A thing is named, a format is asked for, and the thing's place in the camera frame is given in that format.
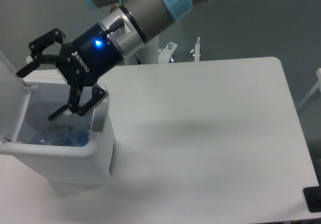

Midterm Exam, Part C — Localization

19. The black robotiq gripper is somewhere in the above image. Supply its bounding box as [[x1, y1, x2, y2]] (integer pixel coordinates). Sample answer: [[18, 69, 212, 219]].
[[16, 24, 123, 121]]

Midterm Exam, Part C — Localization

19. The white plastic trash can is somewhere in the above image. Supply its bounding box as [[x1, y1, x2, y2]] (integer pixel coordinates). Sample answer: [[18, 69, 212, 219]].
[[1, 70, 115, 185]]

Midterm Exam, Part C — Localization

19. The white pedestal base frame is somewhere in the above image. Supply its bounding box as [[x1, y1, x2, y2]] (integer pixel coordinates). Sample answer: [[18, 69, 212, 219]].
[[158, 37, 202, 64]]

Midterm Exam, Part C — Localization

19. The black device at table edge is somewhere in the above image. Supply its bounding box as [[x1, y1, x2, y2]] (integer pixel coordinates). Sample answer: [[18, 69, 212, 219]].
[[303, 186, 320, 213]]

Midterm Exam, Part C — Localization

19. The clear plastic water bottle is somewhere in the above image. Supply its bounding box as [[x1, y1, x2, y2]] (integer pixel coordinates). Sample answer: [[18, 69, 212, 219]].
[[29, 127, 89, 147]]

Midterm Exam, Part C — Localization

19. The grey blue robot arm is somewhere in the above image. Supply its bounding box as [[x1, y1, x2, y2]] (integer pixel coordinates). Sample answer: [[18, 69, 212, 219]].
[[17, 0, 211, 120]]

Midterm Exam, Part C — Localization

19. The white trash can lid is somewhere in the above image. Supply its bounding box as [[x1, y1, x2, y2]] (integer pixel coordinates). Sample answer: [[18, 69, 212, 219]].
[[1, 53, 38, 143]]

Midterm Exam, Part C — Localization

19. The white furniture frame right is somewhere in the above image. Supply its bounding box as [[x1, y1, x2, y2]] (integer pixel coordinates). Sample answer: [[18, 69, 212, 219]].
[[296, 68, 320, 113]]

